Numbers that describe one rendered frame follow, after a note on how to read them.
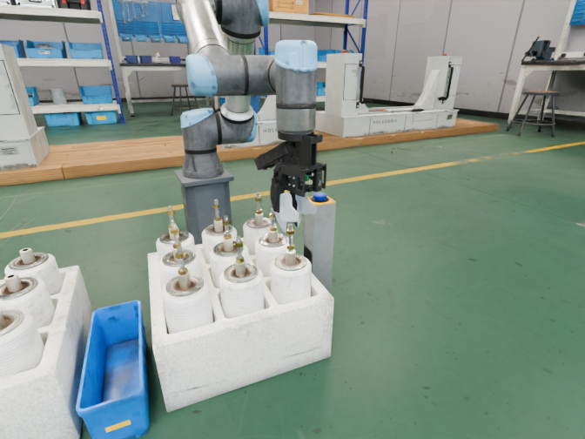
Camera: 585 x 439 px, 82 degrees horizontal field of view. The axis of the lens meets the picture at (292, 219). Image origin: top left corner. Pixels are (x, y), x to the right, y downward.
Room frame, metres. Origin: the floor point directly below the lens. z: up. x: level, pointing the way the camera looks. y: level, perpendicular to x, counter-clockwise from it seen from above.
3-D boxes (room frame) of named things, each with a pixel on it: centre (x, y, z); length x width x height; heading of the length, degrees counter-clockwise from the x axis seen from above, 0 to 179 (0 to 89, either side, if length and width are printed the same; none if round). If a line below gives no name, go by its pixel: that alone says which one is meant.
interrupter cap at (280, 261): (0.67, 0.00, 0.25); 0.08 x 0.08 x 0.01
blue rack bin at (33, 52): (4.69, 3.06, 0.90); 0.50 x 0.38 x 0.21; 25
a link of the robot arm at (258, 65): (0.75, 0.04, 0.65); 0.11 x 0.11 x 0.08; 20
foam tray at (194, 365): (0.73, 0.16, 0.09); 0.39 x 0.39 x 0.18; 23
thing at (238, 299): (0.62, 0.11, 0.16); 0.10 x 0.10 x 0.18
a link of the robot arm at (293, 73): (0.66, -0.01, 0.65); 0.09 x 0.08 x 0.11; 20
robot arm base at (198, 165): (1.24, 0.34, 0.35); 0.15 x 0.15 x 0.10
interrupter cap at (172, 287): (0.58, 0.22, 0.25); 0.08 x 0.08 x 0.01
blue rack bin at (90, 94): (4.88, 2.67, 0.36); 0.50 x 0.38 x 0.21; 26
